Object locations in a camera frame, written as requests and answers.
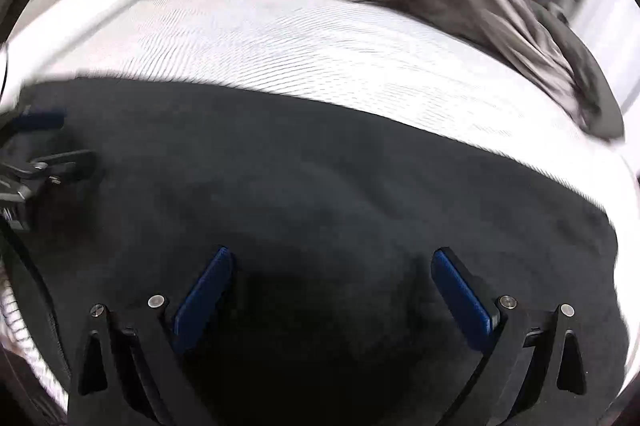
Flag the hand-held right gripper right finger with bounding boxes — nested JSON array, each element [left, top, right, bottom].
[[432, 247, 598, 426]]

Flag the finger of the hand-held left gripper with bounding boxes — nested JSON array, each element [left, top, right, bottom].
[[11, 106, 68, 133], [27, 149, 98, 187]]

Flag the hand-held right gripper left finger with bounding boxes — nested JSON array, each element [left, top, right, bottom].
[[67, 246, 236, 426]]

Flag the black pants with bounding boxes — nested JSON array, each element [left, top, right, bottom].
[[0, 76, 631, 426]]

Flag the white pillow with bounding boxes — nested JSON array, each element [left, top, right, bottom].
[[10, 0, 148, 72]]

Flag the bed with honeycomb cover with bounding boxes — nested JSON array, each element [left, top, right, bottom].
[[0, 0, 640, 412]]

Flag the white curtain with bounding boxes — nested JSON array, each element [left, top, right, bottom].
[[575, 0, 640, 107]]

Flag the black cable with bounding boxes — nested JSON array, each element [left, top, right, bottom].
[[0, 221, 73, 387]]

